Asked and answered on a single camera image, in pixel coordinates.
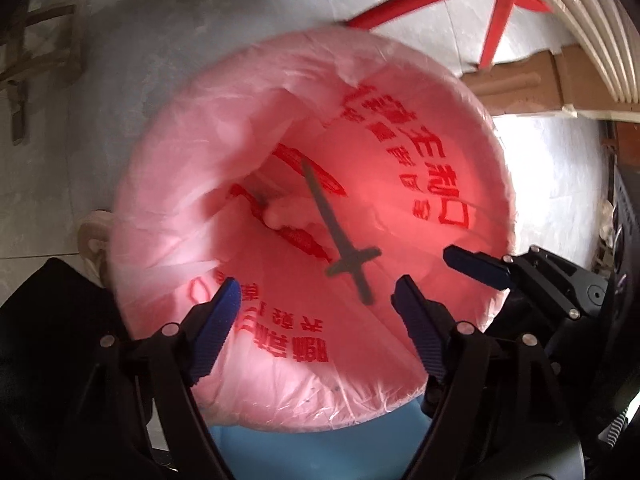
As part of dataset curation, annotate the grey toy sword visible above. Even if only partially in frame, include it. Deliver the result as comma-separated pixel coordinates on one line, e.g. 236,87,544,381
300,157,382,306

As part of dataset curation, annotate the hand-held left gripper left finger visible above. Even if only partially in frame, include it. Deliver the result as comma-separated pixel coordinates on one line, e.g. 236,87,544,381
65,277,242,480

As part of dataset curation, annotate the wooden frame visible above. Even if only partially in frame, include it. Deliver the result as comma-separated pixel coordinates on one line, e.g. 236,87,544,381
0,2,83,146

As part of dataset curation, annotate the white crumpled tissue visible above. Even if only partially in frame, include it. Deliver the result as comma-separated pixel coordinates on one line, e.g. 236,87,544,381
265,195,321,231

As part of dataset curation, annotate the brown cardboard box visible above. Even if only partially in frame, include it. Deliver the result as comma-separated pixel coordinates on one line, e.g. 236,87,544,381
460,42,608,116

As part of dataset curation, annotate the light blue plastic stool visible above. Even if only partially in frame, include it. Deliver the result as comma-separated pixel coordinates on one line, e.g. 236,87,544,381
209,400,433,480

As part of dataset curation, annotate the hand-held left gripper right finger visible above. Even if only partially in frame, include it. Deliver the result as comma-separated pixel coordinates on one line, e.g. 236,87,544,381
391,275,586,480

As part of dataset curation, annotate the red plastic stool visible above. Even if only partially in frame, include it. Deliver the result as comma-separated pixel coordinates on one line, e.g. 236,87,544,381
345,0,553,71

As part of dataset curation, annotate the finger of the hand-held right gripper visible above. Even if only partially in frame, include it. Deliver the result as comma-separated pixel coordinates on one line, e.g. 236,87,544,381
443,244,609,321

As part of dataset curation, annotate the bin with pink bag liner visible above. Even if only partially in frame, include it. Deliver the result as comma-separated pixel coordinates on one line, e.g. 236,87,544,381
107,30,517,433

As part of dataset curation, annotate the beige slipper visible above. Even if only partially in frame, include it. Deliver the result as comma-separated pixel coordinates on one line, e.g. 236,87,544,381
77,210,113,288

